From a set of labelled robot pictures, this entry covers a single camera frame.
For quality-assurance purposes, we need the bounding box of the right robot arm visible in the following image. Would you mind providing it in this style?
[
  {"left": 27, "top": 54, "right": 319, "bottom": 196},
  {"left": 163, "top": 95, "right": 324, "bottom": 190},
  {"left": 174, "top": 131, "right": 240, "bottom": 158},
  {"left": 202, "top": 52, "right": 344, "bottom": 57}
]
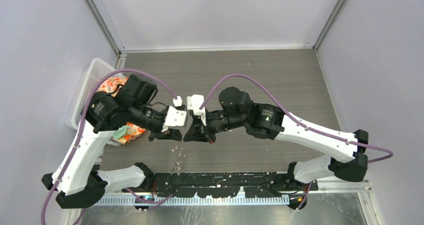
[{"left": 183, "top": 86, "right": 368, "bottom": 190}]

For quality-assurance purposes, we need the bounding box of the mint green cloth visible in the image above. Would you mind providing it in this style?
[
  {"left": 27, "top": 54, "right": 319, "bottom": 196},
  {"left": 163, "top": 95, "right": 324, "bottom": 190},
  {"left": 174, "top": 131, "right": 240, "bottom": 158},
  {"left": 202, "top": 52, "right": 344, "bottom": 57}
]
[{"left": 112, "top": 125, "right": 131, "bottom": 142}]

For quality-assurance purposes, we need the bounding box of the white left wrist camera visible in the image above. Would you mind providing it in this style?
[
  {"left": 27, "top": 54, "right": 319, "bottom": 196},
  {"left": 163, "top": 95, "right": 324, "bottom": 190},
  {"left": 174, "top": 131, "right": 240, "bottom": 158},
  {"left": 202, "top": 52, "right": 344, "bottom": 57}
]
[{"left": 161, "top": 96, "right": 188, "bottom": 132}]

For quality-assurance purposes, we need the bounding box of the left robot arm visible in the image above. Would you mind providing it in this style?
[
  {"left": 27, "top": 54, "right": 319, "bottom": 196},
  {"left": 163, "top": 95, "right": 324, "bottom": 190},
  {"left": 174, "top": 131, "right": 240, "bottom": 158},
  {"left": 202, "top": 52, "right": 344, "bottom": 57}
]
[{"left": 41, "top": 74, "right": 183, "bottom": 209}]

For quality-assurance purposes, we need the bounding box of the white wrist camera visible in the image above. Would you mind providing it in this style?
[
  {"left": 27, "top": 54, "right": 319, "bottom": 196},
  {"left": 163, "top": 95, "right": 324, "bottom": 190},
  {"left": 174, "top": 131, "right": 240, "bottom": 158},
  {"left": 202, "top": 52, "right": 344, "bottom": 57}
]
[
  {"left": 161, "top": 96, "right": 188, "bottom": 132},
  {"left": 186, "top": 94, "right": 207, "bottom": 126}
]

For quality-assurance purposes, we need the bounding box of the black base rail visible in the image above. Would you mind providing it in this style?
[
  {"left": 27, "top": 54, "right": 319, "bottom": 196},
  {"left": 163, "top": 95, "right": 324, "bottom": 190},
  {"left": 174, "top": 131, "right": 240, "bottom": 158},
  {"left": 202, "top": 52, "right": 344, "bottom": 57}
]
[{"left": 131, "top": 171, "right": 308, "bottom": 199}]

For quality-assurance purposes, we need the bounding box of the white plastic basket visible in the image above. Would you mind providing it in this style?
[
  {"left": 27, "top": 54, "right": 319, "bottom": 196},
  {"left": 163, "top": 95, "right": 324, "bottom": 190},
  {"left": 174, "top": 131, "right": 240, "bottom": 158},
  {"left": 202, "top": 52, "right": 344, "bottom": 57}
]
[{"left": 65, "top": 58, "right": 116, "bottom": 130}]

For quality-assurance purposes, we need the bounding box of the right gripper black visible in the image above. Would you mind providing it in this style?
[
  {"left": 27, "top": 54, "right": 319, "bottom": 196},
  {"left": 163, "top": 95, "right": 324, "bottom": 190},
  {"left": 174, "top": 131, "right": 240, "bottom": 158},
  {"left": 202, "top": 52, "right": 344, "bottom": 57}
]
[{"left": 183, "top": 106, "right": 247, "bottom": 143}]

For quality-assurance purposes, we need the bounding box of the silver perforated keyring plate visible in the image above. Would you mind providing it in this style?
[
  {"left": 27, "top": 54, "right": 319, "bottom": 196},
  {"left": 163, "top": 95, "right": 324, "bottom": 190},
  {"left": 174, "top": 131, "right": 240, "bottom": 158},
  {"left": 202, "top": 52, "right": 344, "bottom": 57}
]
[{"left": 170, "top": 141, "right": 186, "bottom": 174}]

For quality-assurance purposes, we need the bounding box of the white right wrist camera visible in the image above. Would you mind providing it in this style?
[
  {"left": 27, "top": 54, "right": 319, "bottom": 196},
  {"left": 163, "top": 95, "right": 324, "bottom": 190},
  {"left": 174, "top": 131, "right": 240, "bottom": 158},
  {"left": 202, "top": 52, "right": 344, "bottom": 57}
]
[{"left": 186, "top": 94, "right": 207, "bottom": 126}]

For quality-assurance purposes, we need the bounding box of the orange floral cloth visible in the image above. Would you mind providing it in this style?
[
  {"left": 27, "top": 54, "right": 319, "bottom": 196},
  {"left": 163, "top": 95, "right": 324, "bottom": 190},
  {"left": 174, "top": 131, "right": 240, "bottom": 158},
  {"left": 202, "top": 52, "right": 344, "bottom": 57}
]
[{"left": 97, "top": 77, "right": 146, "bottom": 146}]

